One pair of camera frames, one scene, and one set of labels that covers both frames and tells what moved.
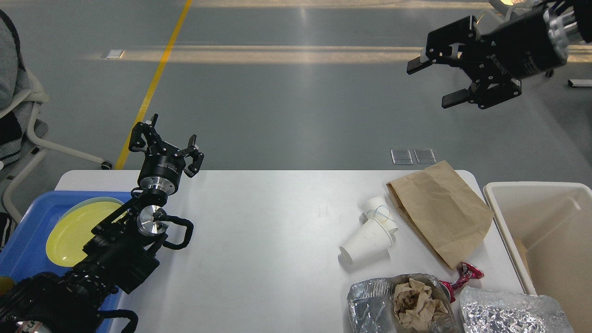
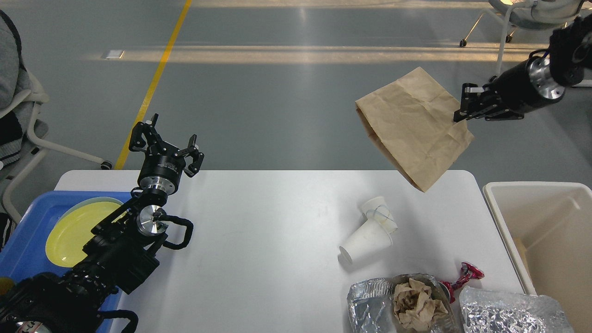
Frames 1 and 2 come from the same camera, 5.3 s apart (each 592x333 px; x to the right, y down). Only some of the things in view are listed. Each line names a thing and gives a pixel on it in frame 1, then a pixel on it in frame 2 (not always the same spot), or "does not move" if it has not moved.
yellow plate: x=73 y=230 does not move
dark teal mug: x=7 y=285 does not move
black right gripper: x=532 y=44 -> x=521 y=88
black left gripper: x=161 y=173 does not move
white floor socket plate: x=114 y=54 does not move
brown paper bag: x=442 y=212 -> x=411 y=118
